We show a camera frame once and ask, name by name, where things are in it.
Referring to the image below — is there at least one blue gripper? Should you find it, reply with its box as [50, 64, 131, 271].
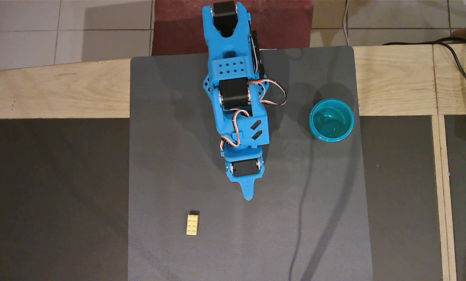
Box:
[215, 105, 271, 202]

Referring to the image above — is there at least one pale yellowish lego brick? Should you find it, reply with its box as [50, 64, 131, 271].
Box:
[186, 210, 200, 236]

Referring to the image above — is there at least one grey table mat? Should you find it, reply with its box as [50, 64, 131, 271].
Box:
[128, 46, 374, 281]

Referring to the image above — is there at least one teal plastic cup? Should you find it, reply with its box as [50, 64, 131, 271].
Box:
[309, 98, 354, 143]

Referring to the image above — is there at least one burgundy upholstered chair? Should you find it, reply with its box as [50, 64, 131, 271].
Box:
[152, 0, 314, 56]

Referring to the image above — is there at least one red white black servo wire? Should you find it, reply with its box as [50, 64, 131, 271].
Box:
[220, 109, 253, 153]
[248, 78, 287, 107]

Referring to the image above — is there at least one thin white cable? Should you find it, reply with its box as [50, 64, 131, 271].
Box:
[342, 0, 351, 46]

